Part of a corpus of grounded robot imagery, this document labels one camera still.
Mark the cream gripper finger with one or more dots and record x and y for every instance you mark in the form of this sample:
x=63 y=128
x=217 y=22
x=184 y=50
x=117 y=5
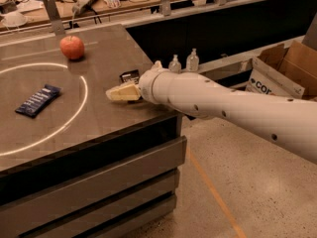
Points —
x=128 y=91

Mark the black rxbar chocolate bar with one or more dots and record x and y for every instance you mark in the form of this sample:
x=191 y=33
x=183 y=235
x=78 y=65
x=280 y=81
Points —
x=132 y=75

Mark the grey metal bracket post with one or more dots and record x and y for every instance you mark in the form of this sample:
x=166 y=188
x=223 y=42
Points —
x=54 y=17

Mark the white power strip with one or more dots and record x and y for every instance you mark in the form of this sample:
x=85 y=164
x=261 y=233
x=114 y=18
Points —
x=81 y=5

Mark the blue snack bar wrapper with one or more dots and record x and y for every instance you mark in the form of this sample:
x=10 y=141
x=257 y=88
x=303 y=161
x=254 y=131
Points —
x=38 y=101

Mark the cardboard box with print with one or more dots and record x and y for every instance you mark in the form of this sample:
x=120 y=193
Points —
x=285 y=72

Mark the red apple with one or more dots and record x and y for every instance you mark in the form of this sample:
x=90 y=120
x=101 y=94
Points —
x=72 y=47

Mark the white face mask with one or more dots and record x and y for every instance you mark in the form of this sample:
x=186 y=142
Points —
x=14 y=19

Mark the clear sanitizer bottle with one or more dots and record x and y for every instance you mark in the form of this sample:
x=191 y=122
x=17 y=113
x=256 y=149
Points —
x=175 y=65
x=192 y=61

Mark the left clear sanitizer bottle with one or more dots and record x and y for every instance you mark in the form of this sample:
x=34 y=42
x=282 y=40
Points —
x=175 y=65

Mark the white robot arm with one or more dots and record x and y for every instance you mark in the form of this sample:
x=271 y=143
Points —
x=287 y=122

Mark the grey metal shelf ledge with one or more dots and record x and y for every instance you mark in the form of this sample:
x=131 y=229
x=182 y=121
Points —
x=238 y=67

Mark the right clear sanitizer bottle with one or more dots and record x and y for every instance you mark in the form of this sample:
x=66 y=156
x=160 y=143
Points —
x=192 y=61

